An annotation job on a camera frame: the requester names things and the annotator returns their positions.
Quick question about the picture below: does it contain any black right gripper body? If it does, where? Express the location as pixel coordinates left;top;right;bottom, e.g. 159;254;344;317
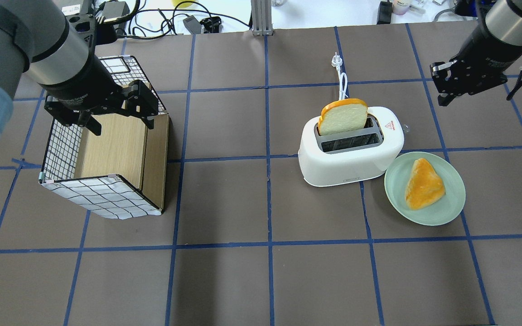
430;43;508;98

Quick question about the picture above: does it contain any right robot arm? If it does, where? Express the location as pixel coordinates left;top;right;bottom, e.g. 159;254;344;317
430;0;522;106

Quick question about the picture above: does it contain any white toaster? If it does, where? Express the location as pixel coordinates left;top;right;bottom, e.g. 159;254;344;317
298;106;404;187

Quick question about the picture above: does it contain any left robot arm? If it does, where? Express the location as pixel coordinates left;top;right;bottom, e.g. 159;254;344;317
0;0;160;136

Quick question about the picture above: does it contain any white toaster power cable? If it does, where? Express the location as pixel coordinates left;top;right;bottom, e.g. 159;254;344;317
330;52;350;101

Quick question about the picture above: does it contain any toasted bread on plate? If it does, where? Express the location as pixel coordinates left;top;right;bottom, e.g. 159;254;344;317
404;158;446;210

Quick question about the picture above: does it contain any wire basket with wooden shelf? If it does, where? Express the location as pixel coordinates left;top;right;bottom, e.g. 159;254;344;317
39;55;170;220

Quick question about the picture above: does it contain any aluminium frame post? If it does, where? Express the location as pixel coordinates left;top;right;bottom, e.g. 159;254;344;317
251;0;274;36

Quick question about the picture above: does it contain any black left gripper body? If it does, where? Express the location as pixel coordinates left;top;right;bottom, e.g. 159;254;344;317
43;63;159;128

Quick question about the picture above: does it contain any toast slice in toaster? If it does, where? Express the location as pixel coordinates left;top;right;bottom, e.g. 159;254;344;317
317;98;368;136

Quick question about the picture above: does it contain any black power adapter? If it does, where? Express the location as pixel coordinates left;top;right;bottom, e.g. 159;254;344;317
376;0;393;25

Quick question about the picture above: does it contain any green plate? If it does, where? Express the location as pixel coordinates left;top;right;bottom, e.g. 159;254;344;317
384;151;466;225

